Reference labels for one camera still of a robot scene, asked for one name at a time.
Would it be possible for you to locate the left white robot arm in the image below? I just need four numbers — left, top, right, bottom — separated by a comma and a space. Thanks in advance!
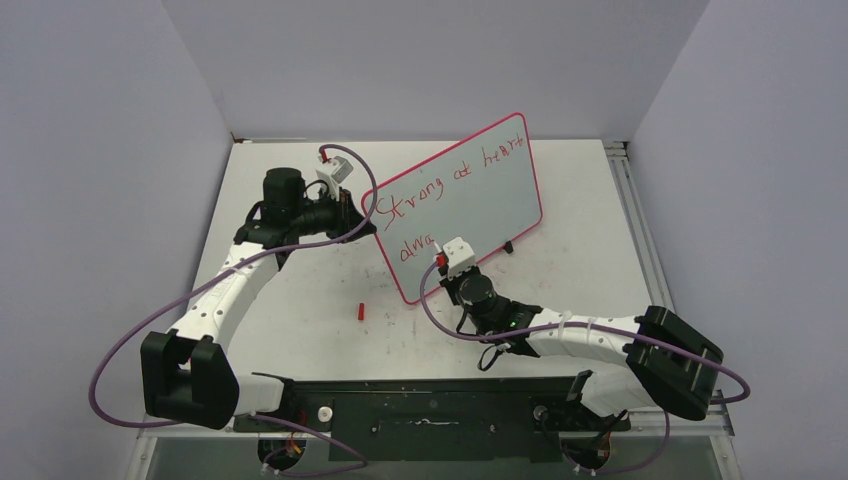
140, 158, 375, 431

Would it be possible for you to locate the aluminium rail frame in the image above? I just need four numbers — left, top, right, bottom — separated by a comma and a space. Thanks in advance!
135, 140, 743, 480

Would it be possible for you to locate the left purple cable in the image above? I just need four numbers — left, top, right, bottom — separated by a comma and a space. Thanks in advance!
88, 143, 380, 478

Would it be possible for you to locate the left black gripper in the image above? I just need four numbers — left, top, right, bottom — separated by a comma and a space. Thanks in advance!
290, 185, 376, 244

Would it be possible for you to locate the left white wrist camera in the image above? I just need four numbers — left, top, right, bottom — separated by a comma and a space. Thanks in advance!
316, 156, 353, 194

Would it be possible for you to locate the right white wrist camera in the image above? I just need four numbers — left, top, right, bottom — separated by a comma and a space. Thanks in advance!
435, 237, 477, 279

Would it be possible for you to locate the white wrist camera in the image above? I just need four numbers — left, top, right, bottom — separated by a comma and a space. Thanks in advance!
435, 237, 477, 279
316, 156, 353, 194

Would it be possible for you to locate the pink framed whiteboard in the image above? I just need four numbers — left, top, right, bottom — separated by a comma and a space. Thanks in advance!
361, 112, 543, 305

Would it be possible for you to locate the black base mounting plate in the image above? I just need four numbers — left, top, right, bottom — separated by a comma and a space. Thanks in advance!
272, 377, 631, 462

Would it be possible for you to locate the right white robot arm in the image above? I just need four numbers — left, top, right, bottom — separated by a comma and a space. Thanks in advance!
435, 266, 724, 428

